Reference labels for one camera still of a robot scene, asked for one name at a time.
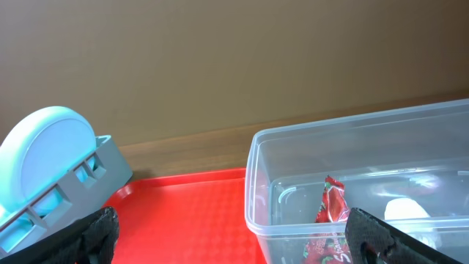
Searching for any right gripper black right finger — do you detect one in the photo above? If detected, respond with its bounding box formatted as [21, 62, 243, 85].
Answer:
[345, 208, 461, 264]

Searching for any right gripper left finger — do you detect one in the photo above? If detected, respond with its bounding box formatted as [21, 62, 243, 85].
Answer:
[1, 207, 119, 264]

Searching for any red candy wrapper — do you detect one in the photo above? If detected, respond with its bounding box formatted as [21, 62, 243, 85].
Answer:
[303, 175, 352, 264]

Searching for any white napkin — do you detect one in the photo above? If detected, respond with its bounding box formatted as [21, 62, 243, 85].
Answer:
[384, 198, 441, 249]

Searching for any light blue plate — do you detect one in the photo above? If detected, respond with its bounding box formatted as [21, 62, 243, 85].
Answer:
[1, 106, 96, 219]

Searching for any grey dishwasher rack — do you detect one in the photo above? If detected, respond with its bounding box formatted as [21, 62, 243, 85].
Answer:
[1, 135, 133, 258]

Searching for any clear plastic bin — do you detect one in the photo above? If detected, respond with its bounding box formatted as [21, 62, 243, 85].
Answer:
[245, 100, 468, 263]

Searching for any red plastic tray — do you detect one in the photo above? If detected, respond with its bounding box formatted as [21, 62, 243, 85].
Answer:
[106, 168, 265, 264]

